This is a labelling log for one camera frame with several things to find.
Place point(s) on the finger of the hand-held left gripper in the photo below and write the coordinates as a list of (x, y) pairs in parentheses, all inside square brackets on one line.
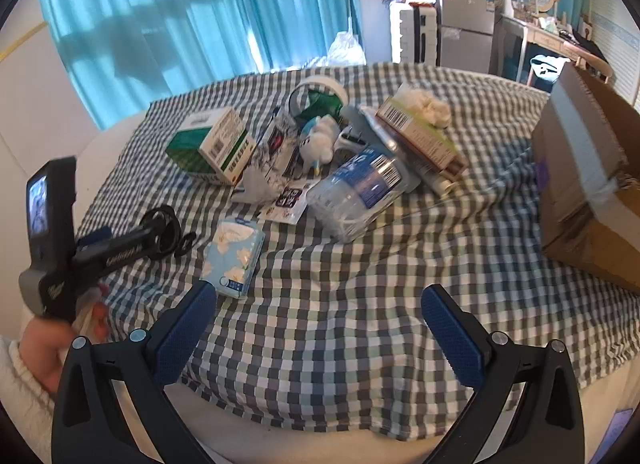
[(152, 239), (186, 236)]

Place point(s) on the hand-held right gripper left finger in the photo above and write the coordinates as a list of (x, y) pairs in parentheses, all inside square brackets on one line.
[(185, 329)]

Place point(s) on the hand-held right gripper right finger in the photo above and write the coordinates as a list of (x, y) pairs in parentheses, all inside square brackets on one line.
[(450, 336)]

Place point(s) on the blue floral tissue pack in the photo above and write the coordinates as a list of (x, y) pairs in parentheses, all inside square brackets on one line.
[(232, 259)]

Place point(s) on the grey floral tissue pack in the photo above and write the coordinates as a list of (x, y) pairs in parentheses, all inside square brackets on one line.
[(277, 144)]

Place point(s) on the red green long box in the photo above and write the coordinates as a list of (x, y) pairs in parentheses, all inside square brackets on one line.
[(425, 139)]

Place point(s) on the cardboard box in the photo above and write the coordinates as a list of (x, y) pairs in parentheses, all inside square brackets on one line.
[(575, 154)]

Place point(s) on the cream lace cloth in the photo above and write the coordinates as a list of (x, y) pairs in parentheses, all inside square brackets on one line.
[(430, 106)]

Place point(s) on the person's left forearm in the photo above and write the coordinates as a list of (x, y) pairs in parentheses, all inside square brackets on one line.
[(20, 404)]

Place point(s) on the person's left hand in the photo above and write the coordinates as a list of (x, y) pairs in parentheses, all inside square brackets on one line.
[(42, 349)]

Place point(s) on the green white medicine box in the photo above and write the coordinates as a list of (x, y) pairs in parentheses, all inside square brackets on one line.
[(210, 144)]

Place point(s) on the checkered cloth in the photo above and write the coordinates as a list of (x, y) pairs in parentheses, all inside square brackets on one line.
[(350, 319)]

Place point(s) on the black white card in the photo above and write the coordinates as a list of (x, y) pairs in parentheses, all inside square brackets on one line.
[(290, 201)]

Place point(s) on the white tube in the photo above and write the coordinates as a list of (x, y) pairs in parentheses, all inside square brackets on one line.
[(440, 184)]

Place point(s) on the white blue plush toy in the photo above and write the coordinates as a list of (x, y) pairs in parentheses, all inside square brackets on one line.
[(317, 141)]

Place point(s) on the clear plastic jar blue label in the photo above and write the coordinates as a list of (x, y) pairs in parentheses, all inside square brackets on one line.
[(350, 199)]

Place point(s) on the black binder clip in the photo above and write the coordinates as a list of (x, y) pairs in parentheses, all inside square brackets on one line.
[(350, 136)]

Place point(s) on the white tape roll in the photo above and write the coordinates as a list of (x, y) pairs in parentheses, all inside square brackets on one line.
[(330, 82)]

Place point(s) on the teal curtain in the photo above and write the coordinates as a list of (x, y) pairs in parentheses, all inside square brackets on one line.
[(175, 19)]

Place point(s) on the clear plastic bag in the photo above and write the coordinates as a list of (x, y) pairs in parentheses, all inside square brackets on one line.
[(345, 51)]

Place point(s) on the white teal clothes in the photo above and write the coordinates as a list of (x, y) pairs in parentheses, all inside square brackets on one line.
[(547, 66)]

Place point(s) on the white suitcase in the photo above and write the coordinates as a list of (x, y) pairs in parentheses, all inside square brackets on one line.
[(402, 34)]

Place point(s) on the silver fridge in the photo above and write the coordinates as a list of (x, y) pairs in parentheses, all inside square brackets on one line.
[(465, 34)]

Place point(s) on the wooden chair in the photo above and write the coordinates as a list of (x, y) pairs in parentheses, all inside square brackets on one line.
[(590, 56)]

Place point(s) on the white vanity desk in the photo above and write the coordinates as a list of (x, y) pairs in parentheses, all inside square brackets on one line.
[(540, 34)]

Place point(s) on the black bag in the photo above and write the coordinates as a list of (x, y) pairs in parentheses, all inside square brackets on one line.
[(590, 41)]

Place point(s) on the pale green pack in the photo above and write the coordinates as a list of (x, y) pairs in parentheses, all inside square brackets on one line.
[(547, 24)]

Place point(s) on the white louvred wardrobe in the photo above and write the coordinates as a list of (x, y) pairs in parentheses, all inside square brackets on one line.
[(615, 44)]

